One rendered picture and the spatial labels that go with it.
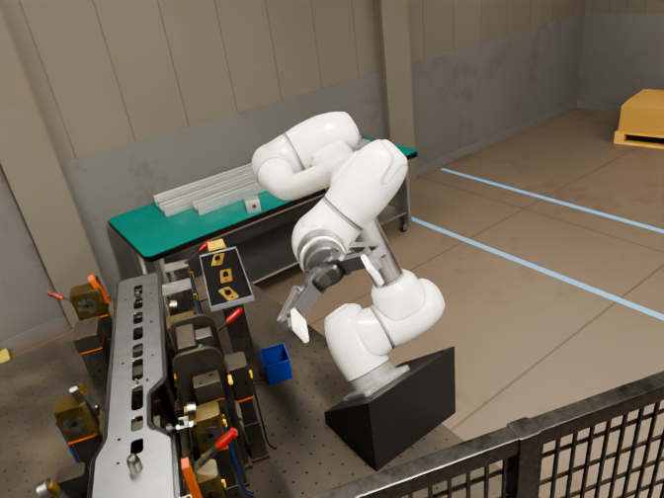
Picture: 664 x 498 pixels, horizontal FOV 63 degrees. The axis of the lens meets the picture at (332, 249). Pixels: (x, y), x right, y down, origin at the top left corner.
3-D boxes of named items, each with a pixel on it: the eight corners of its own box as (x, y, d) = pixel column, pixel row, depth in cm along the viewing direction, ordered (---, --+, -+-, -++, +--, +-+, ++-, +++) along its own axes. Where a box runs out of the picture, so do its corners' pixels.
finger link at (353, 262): (335, 280, 92) (340, 274, 93) (379, 269, 83) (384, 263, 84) (321, 263, 91) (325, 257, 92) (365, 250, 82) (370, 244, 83)
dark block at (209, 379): (224, 480, 167) (192, 376, 147) (247, 472, 169) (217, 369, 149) (227, 493, 163) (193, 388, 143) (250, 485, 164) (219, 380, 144)
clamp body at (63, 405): (85, 483, 173) (44, 402, 156) (124, 471, 175) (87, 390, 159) (83, 500, 167) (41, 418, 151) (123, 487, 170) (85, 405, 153)
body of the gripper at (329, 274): (355, 261, 98) (363, 279, 89) (318, 290, 99) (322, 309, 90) (329, 230, 96) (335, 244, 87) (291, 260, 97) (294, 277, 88)
